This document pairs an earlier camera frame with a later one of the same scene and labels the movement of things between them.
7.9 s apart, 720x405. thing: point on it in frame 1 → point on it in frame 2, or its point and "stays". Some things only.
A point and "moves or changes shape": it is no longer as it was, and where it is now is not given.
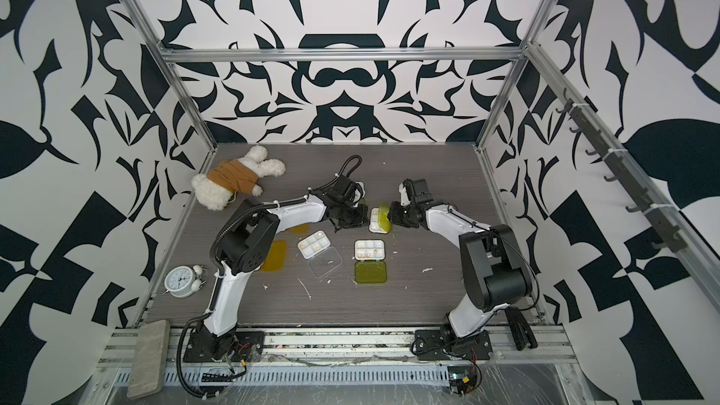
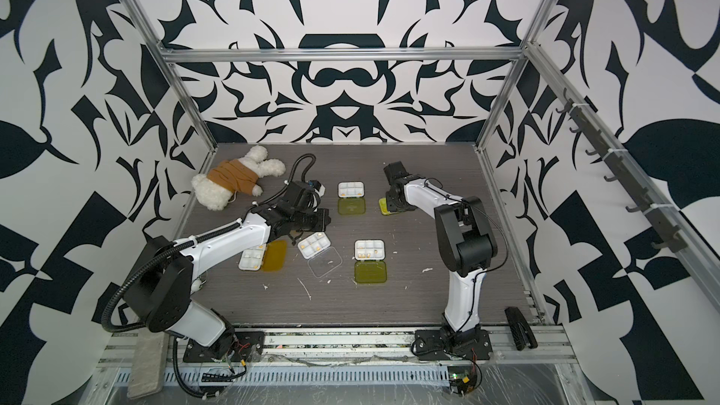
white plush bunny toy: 215,190 stays
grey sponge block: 148,367 stays
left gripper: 362,221 → 323,218
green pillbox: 379,220 moves or changes shape
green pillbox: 369,261 stays
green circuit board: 462,379 stays
